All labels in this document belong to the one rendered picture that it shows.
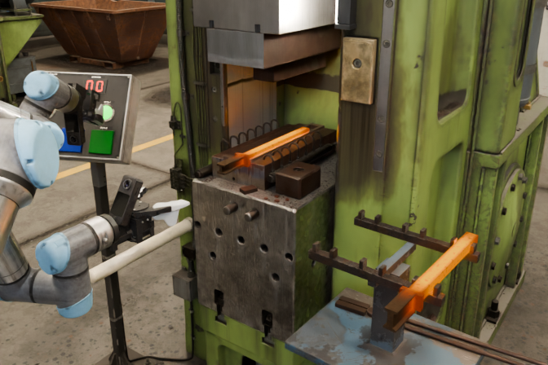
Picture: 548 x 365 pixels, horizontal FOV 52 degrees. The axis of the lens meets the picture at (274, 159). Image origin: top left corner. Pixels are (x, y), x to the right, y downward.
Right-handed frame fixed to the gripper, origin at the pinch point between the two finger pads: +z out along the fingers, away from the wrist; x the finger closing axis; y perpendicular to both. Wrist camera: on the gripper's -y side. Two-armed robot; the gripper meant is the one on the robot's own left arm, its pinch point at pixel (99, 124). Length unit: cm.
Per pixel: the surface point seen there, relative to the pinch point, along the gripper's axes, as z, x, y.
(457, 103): 15, -109, 16
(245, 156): -2.4, -47.4, -7.7
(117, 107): 3.2, -3.8, 6.3
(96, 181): 21.7, 9.3, -15.5
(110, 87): 3.2, -0.4, 12.8
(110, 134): 2.5, -2.9, -2.6
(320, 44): 5, -66, 30
